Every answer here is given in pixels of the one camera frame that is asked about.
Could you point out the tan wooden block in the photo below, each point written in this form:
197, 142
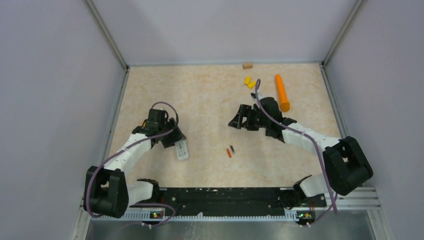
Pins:
247, 65

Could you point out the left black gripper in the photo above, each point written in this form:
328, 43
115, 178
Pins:
176, 135

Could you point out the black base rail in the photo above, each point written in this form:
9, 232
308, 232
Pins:
227, 202

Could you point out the orange battery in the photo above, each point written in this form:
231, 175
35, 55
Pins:
228, 153

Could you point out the yellow block right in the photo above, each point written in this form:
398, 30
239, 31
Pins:
251, 85

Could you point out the yellow block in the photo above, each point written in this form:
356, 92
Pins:
251, 85
247, 80

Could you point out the orange toy carrot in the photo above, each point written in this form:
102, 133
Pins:
284, 103

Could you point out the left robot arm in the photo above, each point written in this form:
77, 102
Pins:
106, 190

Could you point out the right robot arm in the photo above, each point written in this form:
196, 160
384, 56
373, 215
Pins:
344, 166

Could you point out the white remote control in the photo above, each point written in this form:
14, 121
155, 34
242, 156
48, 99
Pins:
182, 150

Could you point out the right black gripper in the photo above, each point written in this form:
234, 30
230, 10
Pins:
245, 111

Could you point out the yellow block left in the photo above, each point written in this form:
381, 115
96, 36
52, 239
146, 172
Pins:
247, 80

